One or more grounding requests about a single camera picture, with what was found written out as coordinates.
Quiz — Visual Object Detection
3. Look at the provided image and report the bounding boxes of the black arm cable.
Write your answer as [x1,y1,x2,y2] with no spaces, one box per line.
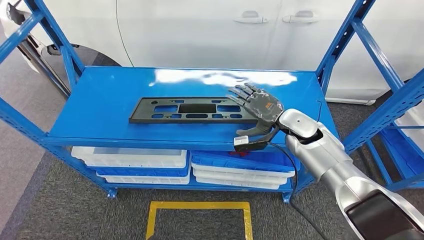
[268,142,329,240]

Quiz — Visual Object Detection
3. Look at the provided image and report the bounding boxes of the thin black wire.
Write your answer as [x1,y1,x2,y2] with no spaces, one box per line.
[315,100,324,124]

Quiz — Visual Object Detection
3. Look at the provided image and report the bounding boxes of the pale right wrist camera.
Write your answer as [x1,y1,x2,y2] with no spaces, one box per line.
[233,135,276,153]

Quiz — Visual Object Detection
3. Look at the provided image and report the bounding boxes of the blue steel shelf rack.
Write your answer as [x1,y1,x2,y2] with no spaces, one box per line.
[0,0,424,204]
[364,122,424,193]

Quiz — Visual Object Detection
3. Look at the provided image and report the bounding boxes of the white car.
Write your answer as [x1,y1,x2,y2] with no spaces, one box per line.
[0,0,424,106]

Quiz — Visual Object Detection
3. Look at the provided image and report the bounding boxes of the black plastic panel part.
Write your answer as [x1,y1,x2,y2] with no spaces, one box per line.
[128,96,259,125]

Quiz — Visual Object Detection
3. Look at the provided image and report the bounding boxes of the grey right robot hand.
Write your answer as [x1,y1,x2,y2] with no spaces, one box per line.
[226,82,285,137]

